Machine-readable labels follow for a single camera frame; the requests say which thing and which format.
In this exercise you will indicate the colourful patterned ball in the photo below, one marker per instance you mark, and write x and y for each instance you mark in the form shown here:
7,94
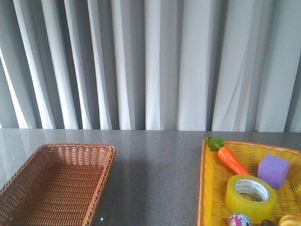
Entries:
239,219

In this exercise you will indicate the yellow wicker basket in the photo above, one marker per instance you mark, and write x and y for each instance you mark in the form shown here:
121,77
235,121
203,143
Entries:
214,175

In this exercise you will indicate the orange toy carrot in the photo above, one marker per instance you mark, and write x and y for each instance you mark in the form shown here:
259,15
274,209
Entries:
226,155

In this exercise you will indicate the yellow tape roll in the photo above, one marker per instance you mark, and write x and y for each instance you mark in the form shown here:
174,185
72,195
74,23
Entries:
251,196

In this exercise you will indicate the brown wicker basket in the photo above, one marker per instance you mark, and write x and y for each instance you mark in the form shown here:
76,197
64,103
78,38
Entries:
59,185

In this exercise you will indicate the small dark brown object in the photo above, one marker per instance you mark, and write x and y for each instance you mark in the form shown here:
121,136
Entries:
267,222

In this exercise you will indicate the grey pleated curtain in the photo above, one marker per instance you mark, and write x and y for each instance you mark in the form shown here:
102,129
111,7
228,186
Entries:
195,65

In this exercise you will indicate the toy bread loaf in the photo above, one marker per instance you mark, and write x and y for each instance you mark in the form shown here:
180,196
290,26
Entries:
290,220

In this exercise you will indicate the purple foam cube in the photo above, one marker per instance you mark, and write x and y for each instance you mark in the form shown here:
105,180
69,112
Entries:
273,170

